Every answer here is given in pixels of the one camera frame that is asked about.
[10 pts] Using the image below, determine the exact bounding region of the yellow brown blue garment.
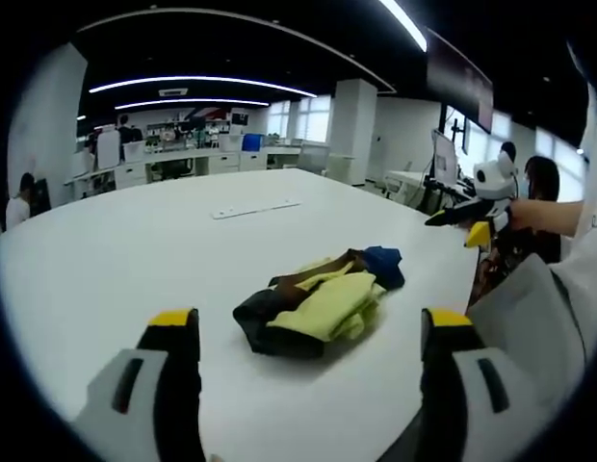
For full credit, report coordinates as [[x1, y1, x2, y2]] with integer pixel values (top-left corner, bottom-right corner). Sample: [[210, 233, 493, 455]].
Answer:
[[232, 245, 406, 360]]

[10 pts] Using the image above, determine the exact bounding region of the black office chair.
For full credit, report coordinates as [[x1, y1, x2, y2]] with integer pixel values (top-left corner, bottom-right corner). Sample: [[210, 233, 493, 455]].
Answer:
[[30, 176, 53, 217]]

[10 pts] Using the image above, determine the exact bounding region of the white square pillar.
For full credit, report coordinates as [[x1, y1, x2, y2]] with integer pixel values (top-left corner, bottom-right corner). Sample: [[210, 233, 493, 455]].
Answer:
[[326, 78, 377, 187]]

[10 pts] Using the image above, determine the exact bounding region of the white table cable cover plate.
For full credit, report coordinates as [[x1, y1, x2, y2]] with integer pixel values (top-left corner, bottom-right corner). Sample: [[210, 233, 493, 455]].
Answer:
[[211, 200, 302, 221]]

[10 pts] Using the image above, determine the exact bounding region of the long ceiling light strip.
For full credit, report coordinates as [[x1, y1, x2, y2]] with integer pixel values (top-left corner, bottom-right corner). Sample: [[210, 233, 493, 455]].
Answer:
[[88, 74, 320, 99]]

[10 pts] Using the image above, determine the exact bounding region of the hanging dark display screen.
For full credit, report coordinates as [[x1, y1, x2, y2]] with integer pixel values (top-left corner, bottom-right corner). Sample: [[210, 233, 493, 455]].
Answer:
[[425, 26, 495, 135]]

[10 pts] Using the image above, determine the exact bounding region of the computer monitor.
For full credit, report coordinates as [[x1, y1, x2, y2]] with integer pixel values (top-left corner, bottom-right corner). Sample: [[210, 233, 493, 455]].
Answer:
[[431, 128, 459, 185]]

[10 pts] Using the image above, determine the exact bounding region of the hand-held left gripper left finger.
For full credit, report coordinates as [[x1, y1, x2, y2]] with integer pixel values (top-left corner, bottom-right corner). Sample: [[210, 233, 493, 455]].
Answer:
[[70, 306, 207, 462]]

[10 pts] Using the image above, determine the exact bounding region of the bright ceiling light strip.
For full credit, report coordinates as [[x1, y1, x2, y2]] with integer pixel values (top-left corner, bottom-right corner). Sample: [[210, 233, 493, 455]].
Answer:
[[378, 0, 428, 53]]

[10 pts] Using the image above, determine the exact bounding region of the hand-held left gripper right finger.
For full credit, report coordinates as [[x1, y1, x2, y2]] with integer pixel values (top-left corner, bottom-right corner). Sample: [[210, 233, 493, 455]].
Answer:
[[375, 306, 560, 462]]

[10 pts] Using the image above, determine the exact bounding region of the white office desk row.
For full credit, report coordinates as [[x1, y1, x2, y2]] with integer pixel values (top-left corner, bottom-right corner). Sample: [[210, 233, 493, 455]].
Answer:
[[64, 143, 243, 199]]

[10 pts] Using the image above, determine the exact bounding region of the white board panel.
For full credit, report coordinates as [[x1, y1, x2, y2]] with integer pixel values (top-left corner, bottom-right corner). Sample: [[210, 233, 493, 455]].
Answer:
[[95, 130, 122, 170]]

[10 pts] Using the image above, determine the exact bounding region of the short ceiling light strip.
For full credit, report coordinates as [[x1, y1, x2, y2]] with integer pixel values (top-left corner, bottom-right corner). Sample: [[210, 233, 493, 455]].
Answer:
[[114, 97, 272, 112]]

